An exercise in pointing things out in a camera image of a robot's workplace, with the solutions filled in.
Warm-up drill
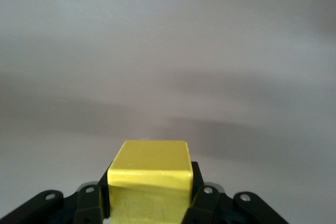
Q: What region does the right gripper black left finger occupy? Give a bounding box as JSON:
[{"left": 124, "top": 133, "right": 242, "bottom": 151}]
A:
[{"left": 0, "top": 167, "right": 110, "bottom": 224}]

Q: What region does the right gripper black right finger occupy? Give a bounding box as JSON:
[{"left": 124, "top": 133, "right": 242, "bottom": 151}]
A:
[{"left": 181, "top": 161, "right": 291, "bottom": 224}]

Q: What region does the yellow wooden block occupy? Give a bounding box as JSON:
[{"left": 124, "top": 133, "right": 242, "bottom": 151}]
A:
[{"left": 107, "top": 140, "right": 194, "bottom": 224}]

